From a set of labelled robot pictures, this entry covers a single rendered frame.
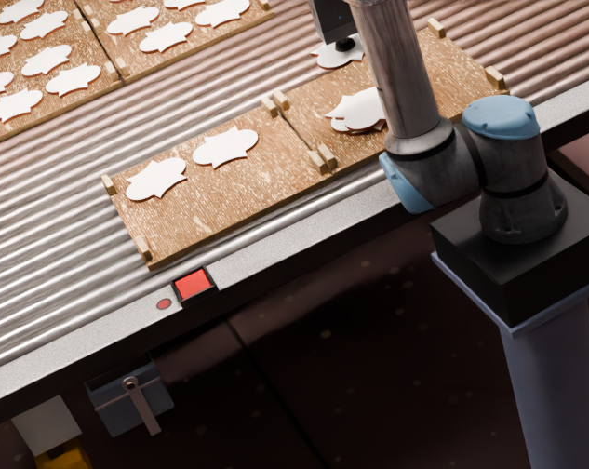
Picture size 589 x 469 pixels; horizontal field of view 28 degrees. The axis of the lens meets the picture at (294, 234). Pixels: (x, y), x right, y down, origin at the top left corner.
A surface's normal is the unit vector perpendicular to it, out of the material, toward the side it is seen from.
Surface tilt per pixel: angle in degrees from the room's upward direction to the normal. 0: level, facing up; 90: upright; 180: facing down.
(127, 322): 0
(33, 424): 90
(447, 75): 0
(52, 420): 90
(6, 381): 0
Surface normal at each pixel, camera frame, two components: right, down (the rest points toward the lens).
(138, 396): 0.37, 0.51
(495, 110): -0.18, -0.82
